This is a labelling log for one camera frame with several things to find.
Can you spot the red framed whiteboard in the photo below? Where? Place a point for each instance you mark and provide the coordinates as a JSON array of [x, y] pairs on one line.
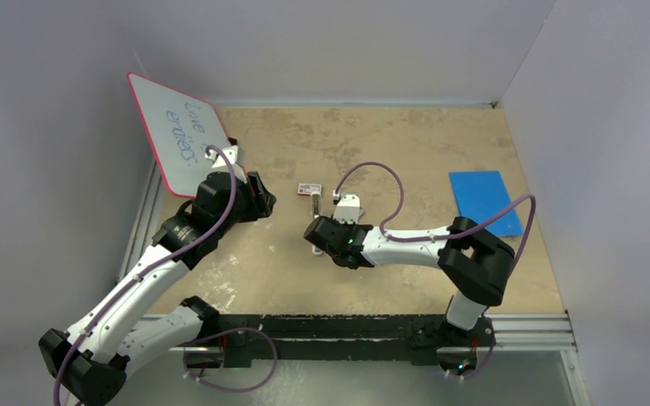
[[179, 128]]

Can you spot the aluminium frame rail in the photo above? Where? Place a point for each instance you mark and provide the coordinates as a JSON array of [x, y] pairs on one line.
[[509, 332]]

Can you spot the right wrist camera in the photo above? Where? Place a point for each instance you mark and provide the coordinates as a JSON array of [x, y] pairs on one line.
[[347, 208]]

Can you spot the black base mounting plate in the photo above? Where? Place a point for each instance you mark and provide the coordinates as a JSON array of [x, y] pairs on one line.
[[242, 345]]

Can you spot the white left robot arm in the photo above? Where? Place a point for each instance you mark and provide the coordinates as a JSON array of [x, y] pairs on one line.
[[95, 356]]

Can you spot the blue notebook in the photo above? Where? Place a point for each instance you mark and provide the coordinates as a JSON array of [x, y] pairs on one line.
[[479, 195]]

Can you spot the white stapler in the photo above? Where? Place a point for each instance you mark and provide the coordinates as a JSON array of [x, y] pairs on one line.
[[316, 211]]

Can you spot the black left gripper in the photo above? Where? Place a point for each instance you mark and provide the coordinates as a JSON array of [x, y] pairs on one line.
[[259, 200]]

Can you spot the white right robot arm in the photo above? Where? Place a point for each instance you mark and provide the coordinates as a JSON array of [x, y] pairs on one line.
[[477, 262]]

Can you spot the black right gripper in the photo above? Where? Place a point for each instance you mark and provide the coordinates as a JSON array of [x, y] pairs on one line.
[[338, 224]]

